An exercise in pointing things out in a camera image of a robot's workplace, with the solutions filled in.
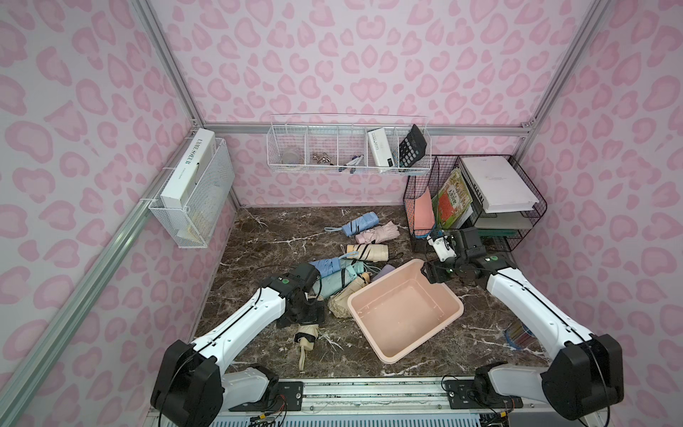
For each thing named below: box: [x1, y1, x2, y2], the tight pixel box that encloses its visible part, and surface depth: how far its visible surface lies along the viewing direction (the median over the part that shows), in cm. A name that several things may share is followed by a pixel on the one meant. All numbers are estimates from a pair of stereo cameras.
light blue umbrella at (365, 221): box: [323, 211, 379, 237], surface depth 112 cm
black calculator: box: [398, 123, 427, 169], surface depth 94 cm
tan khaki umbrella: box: [327, 272, 372, 320], surface depth 88 cm
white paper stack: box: [460, 155, 540, 214], surface depth 97 cm
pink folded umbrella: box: [354, 220, 401, 244], surface depth 106 cm
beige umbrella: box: [293, 323, 320, 374], surface depth 81 cm
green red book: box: [432, 167, 474, 230], surface depth 103 cm
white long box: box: [160, 128, 218, 210], surface depth 72 cm
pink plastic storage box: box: [347, 258, 464, 364], surface depth 88 cm
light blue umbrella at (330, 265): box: [308, 250, 360, 277], surface depth 95 cm
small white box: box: [367, 128, 394, 168], surface depth 94 cm
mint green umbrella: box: [312, 257, 364, 299], surface depth 94 cm
